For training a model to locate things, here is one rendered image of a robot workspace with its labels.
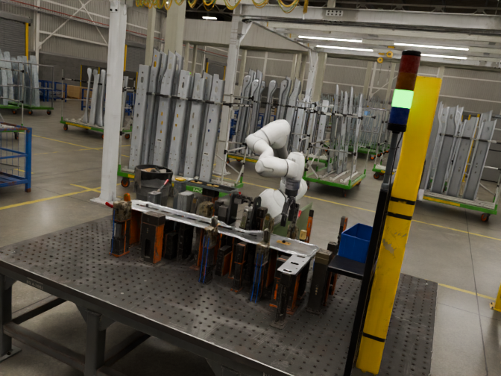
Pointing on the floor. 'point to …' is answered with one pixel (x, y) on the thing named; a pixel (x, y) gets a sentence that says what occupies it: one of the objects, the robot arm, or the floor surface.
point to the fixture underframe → (89, 364)
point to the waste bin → (152, 181)
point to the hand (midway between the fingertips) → (286, 221)
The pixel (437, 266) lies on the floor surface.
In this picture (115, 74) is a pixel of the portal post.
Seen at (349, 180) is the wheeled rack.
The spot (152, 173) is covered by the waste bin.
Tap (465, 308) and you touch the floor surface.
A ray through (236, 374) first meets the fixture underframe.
